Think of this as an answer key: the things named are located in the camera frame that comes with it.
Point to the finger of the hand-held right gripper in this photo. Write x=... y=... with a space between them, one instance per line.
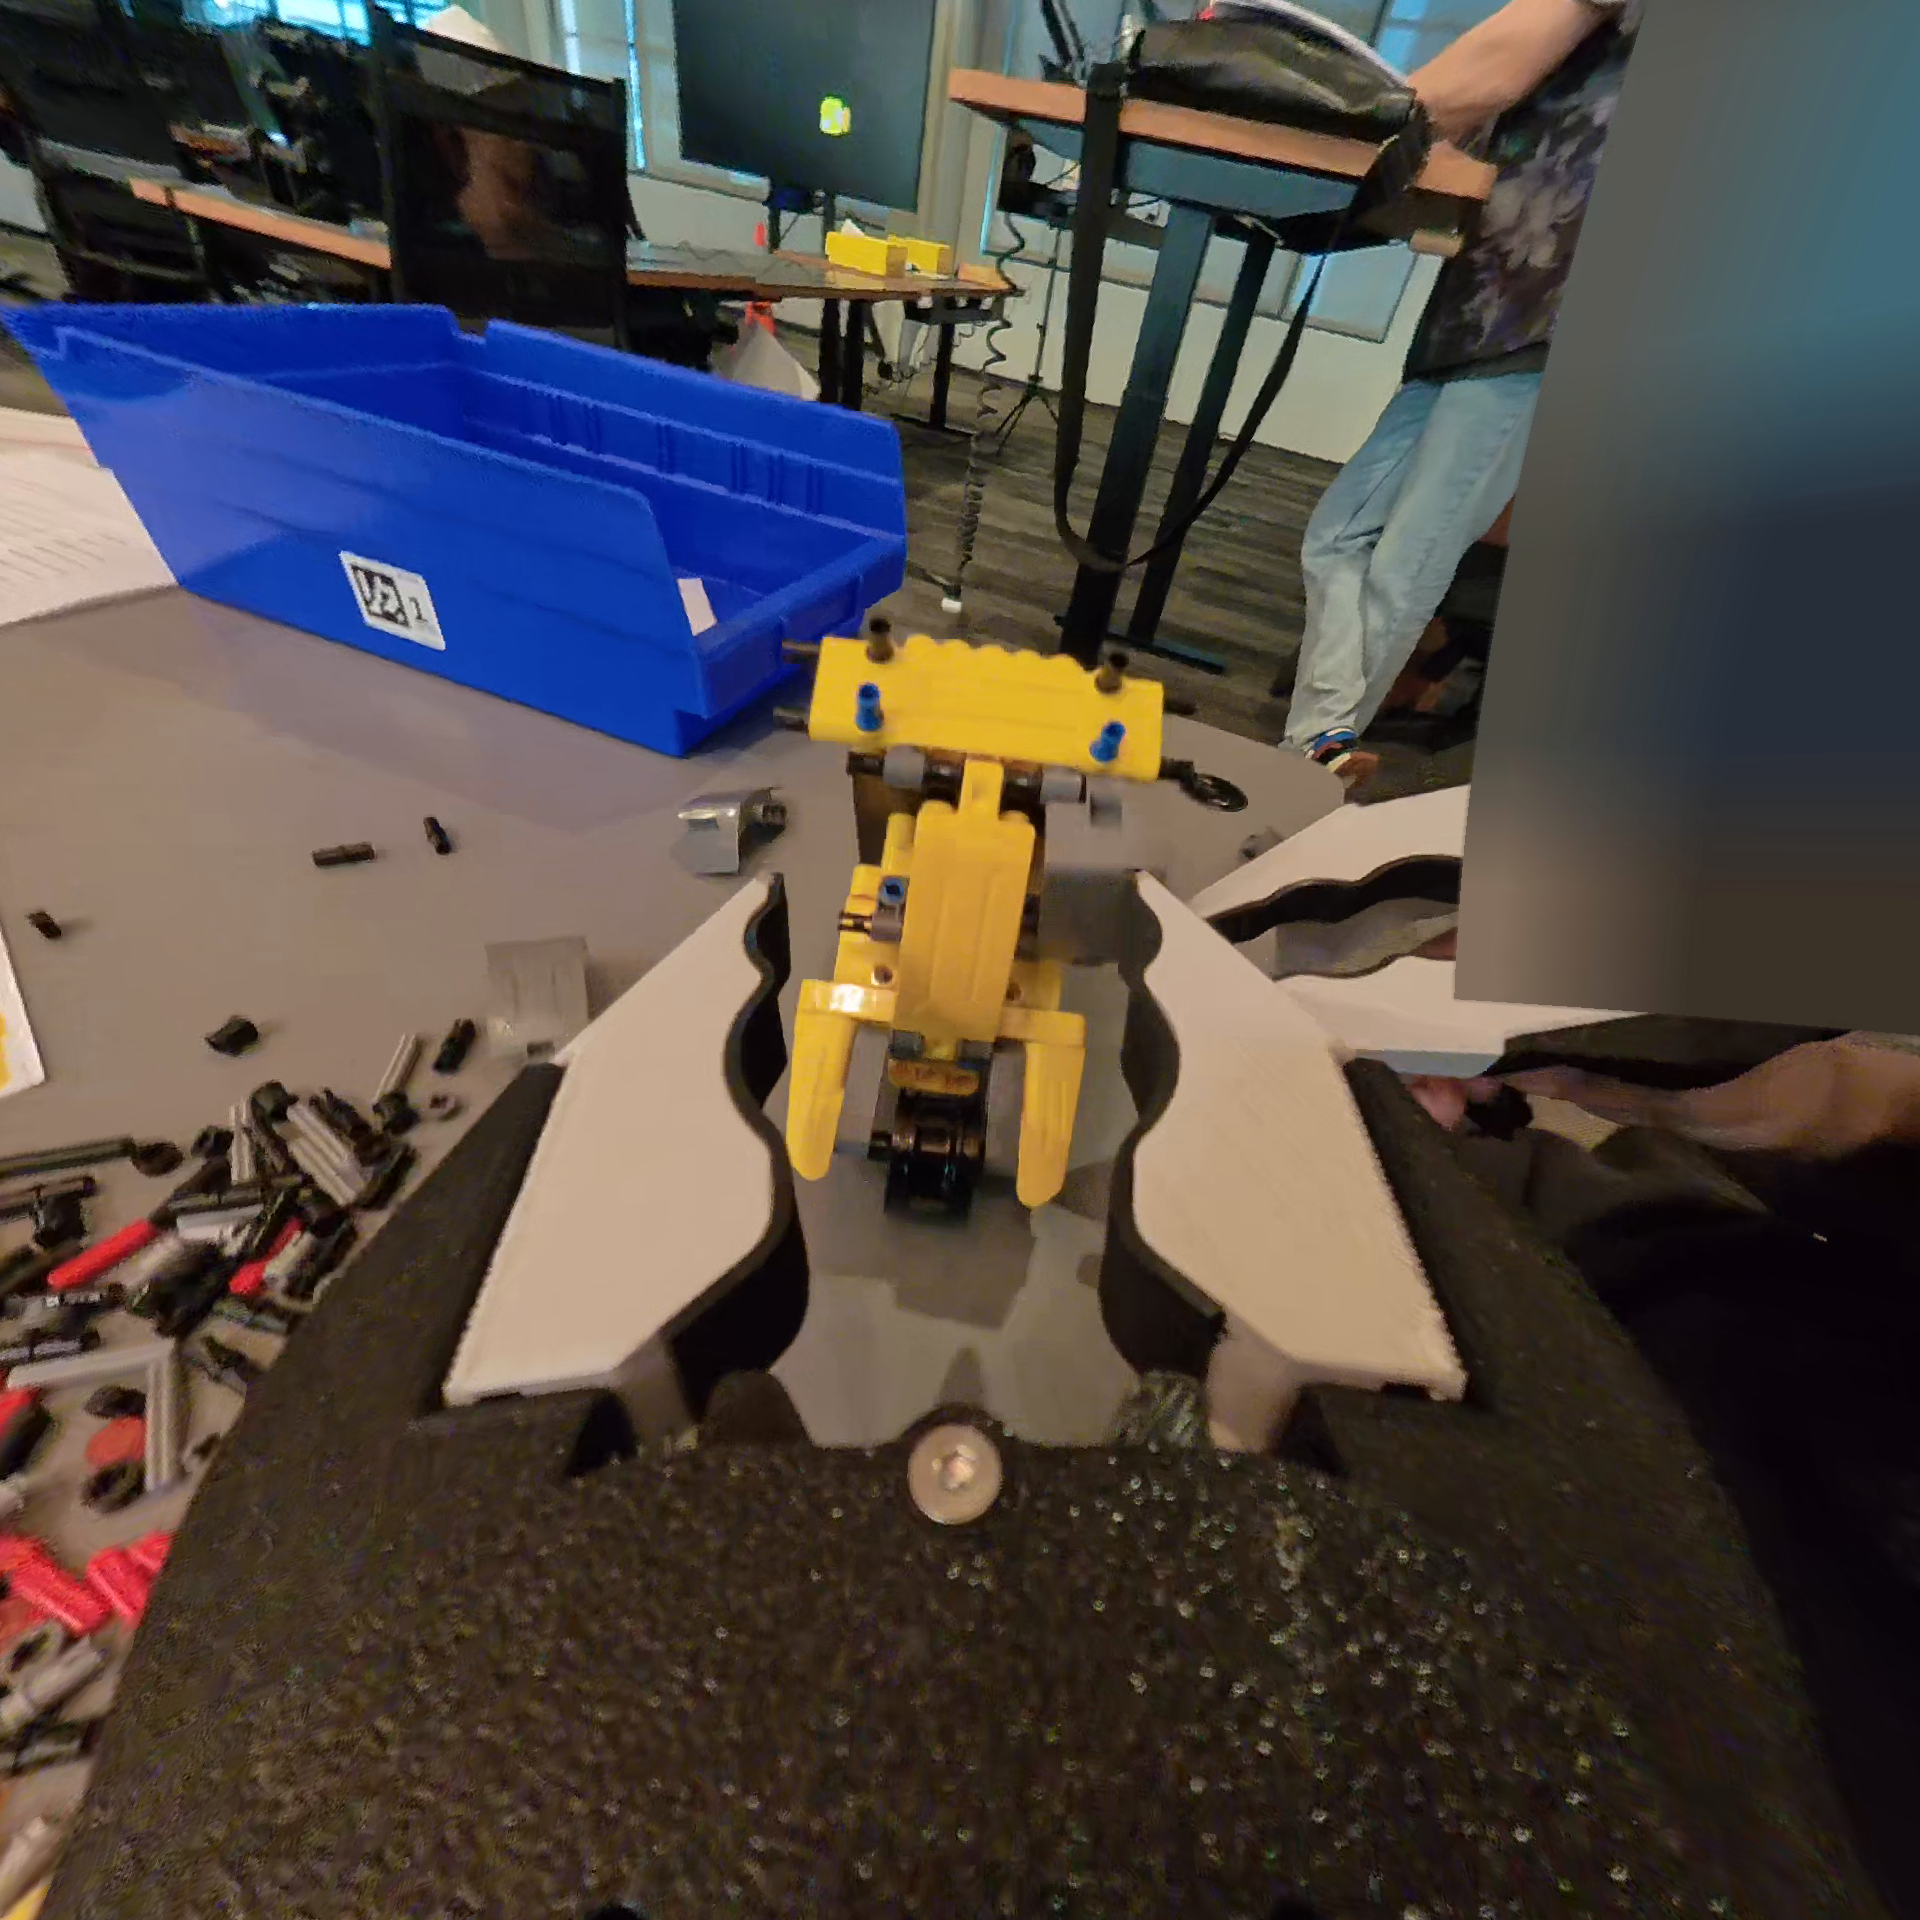
x=1379 y=1004
x=1349 y=848

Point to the yellow storage bin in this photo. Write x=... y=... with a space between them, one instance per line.
x=856 y=252
x=933 y=258

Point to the blue plastic storage bin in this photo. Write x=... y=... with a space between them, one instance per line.
x=227 y=451

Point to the black shoulder bag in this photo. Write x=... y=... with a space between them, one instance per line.
x=1275 y=89

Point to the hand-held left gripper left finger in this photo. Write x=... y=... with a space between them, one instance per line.
x=632 y=1200

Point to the yellow toy brick vehicle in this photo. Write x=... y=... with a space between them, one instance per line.
x=961 y=898

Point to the black standing desk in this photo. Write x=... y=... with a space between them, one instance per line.
x=1141 y=378

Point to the wooden office desk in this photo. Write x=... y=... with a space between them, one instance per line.
x=781 y=276

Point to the printed paper sheet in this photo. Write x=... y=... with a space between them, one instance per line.
x=59 y=524

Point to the yellow sticker sheet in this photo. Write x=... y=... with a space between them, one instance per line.
x=15 y=1038

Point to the person's dark clothing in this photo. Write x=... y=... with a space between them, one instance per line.
x=1802 y=1350

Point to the computer monitor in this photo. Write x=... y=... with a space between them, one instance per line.
x=806 y=89

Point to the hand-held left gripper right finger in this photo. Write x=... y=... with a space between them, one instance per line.
x=1291 y=1200

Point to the pile of small brick pins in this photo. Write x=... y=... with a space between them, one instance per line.
x=195 y=1246

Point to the white flat panel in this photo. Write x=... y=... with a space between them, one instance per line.
x=767 y=367

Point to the black bush piece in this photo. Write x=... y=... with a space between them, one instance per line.
x=232 y=1038

